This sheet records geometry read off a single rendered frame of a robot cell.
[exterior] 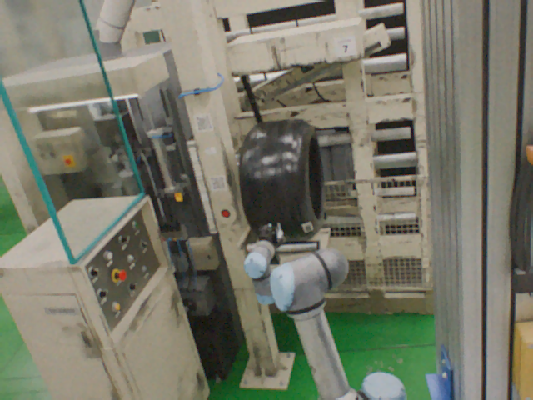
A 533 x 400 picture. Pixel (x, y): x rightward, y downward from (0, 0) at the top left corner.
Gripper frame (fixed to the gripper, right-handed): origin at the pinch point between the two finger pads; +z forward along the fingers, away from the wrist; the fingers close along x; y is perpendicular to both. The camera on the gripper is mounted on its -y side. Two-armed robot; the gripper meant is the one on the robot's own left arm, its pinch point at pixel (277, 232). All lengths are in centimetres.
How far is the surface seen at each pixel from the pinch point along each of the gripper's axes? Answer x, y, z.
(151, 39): 472, 107, 862
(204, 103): 30, 52, 22
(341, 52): -27, 63, 47
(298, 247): -1.9, -17.0, 22.6
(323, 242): -9, -25, 44
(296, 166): -8.3, 23.6, 12.4
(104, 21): 82, 93, 44
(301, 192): -9.4, 13.2, 10.2
